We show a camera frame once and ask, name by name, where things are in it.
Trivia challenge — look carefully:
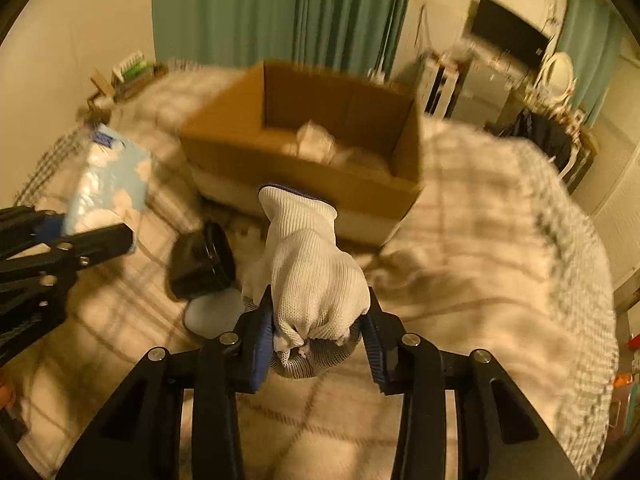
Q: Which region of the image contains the blue cloud tissue pack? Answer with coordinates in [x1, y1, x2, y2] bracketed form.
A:
[36, 125, 153, 244]

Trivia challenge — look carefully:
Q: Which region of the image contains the black round jar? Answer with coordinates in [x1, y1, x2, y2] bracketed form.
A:
[167, 220, 236, 299]

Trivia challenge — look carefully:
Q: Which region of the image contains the white knit glove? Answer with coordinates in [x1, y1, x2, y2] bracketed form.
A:
[243, 185, 370, 361]

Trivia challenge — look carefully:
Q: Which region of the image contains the small cardboard box SF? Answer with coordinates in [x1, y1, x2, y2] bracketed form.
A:
[77, 62, 170, 124]

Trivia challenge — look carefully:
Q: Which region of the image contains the light blue round pad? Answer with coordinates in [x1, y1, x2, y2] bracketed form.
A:
[183, 287, 244, 339]

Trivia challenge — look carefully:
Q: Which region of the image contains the grey knit glove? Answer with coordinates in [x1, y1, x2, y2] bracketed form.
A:
[270, 320, 360, 379]

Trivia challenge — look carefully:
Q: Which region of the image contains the green white product box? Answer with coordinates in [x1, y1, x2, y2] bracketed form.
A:
[112, 50, 154, 84]

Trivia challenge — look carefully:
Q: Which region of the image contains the white crumpled item in box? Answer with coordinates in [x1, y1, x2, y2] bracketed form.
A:
[282, 122, 390, 174]

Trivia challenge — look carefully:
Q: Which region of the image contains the black jacket on chair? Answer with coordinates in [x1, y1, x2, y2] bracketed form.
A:
[498, 108, 577, 171]

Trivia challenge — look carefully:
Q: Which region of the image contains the brown cardboard box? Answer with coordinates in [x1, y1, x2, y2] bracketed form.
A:
[179, 61, 421, 247]

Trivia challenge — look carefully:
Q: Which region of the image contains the silver mini fridge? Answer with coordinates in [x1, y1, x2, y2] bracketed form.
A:
[449, 58, 518, 127]

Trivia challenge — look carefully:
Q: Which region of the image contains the white suitcase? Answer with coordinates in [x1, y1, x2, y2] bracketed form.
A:
[416, 56, 460, 119]

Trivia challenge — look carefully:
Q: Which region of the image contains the white oval vanity mirror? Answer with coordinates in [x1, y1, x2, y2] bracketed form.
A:
[535, 52, 576, 104]

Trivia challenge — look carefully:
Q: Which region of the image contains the green curtain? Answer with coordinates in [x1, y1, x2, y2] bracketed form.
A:
[152, 0, 408, 77]
[556, 0, 625, 127]

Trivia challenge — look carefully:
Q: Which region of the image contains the black wall television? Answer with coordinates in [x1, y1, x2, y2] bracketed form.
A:
[470, 0, 549, 70]

